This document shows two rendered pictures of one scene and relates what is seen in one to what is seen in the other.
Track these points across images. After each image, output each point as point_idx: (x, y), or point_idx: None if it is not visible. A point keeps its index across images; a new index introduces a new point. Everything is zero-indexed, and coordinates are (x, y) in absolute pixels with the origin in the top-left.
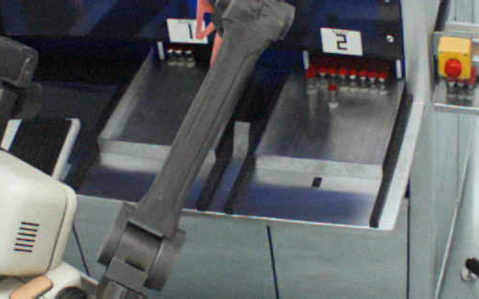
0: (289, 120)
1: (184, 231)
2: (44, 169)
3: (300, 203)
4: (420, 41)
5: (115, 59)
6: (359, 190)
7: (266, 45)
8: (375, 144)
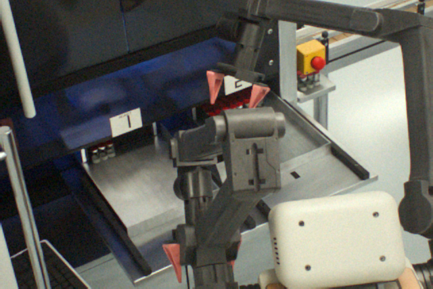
0: None
1: None
2: (79, 283)
3: (304, 191)
4: (291, 54)
5: (35, 181)
6: (327, 166)
7: None
8: (298, 137)
